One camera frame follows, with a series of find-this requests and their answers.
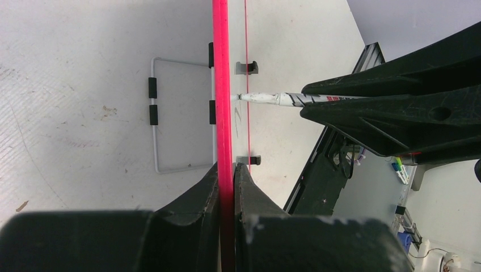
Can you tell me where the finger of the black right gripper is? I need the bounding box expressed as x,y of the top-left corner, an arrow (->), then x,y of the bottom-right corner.
300,86 -> 480,158
302,23 -> 480,97

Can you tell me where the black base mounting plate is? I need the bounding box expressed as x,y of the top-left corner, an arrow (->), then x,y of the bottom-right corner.
284,127 -> 360,216

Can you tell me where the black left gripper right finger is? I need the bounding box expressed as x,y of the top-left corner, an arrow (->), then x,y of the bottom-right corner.
234,163 -> 412,271

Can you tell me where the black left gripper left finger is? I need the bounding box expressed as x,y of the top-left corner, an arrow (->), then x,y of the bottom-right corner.
1,165 -> 220,271

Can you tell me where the red framed whiteboard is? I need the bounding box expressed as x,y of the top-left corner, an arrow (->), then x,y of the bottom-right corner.
150,0 -> 262,272

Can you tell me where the black whiteboard marker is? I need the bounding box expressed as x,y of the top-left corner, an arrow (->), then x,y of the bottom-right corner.
230,92 -> 364,107

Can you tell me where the aluminium frame rail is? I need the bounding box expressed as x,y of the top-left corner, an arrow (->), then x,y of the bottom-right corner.
352,42 -> 385,74

